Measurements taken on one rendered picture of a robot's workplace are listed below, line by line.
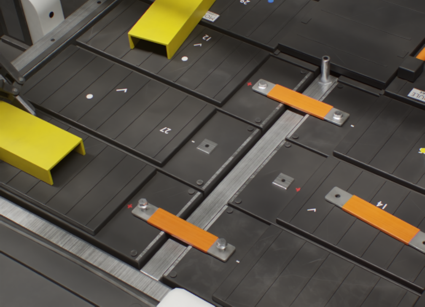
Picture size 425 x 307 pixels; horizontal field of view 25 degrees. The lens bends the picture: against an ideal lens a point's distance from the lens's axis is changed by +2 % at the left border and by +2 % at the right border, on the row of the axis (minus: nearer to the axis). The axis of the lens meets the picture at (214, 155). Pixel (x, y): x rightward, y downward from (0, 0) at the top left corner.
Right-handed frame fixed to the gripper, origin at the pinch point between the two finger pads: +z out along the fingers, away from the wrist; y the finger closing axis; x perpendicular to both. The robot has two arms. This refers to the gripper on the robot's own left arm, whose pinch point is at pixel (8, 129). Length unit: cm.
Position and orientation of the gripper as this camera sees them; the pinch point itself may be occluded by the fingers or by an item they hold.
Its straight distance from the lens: 138.7
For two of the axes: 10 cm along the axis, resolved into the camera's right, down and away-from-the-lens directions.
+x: 4.7, -3.0, -8.3
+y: -5.8, 6.1, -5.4
